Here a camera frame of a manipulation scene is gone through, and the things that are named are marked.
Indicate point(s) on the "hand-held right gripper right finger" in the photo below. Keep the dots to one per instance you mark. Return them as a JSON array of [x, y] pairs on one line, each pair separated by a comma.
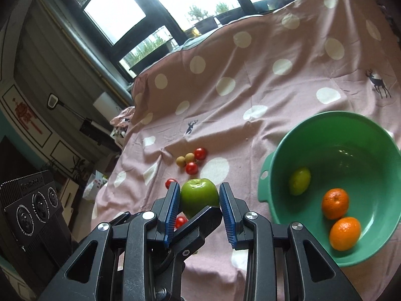
[[227, 216]]

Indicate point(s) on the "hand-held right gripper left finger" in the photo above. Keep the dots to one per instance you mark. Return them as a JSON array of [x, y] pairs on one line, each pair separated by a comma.
[[170, 213]]

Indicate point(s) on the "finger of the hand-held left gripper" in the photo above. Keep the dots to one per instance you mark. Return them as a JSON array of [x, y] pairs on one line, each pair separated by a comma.
[[194, 229]]

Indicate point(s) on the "green apple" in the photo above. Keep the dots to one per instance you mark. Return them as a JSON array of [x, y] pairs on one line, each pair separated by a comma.
[[199, 194]]

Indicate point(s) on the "small green lime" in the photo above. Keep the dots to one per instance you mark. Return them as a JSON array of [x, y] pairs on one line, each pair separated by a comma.
[[299, 181]]

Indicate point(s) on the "orange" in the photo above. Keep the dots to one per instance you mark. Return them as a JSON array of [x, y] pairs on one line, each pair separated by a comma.
[[344, 233], [335, 203]]

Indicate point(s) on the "green plastic bowl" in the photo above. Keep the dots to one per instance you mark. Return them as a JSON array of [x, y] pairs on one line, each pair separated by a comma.
[[344, 144]]

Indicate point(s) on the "red cherry tomato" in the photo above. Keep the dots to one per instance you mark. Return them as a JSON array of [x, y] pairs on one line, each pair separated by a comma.
[[191, 168], [200, 154], [180, 222], [170, 183]]

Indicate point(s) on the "tan longan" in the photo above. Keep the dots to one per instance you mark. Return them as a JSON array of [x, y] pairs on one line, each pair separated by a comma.
[[180, 161], [189, 157]]

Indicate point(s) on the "potted plant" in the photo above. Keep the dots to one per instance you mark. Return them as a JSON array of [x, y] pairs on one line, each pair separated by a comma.
[[77, 166]]

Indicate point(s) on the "white plastic bag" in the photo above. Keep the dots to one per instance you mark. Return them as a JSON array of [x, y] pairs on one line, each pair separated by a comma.
[[94, 185]]

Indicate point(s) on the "white printed tote bag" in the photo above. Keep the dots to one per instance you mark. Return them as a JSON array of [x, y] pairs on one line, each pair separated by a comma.
[[119, 133]]

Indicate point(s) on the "red knot ornament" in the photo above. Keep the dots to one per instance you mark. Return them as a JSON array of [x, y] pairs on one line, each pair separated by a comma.
[[25, 113]]

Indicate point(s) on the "crumpled pink cloth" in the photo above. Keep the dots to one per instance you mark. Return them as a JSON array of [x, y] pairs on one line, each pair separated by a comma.
[[120, 119]]

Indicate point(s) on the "pink polka dot blanket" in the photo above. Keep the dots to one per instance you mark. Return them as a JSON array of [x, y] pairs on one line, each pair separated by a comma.
[[266, 94]]

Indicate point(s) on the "black window planter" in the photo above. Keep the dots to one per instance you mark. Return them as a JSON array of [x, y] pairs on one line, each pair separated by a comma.
[[231, 15], [205, 24], [144, 65]]

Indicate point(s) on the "black window frame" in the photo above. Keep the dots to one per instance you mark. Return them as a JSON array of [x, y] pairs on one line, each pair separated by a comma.
[[158, 9]]

